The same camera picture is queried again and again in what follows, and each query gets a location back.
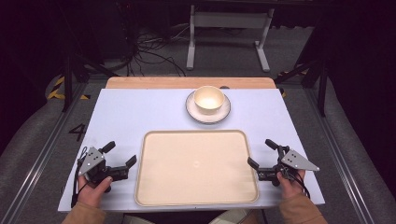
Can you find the white metal stand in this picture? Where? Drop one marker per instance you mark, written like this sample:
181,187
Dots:
229,20

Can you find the white board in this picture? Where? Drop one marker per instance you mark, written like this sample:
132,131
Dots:
134,112

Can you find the beige tray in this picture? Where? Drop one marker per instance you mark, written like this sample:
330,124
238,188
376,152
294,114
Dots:
196,169

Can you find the person's left hand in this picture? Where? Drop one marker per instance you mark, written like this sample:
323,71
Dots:
91,194

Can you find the wooden table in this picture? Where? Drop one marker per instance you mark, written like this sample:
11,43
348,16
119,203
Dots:
155,82

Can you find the black metal stand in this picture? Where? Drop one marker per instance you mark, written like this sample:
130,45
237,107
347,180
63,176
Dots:
322,90
67,87

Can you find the white plate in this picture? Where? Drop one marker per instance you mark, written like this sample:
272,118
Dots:
194,115

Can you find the cream bowl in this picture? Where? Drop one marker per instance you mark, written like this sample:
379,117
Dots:
208,101

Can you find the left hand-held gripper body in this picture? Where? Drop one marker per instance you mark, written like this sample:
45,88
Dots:
93,166

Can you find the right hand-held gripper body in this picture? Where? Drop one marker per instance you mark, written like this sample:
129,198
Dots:
295,161

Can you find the person's right hand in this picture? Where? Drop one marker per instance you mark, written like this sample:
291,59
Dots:
292,188

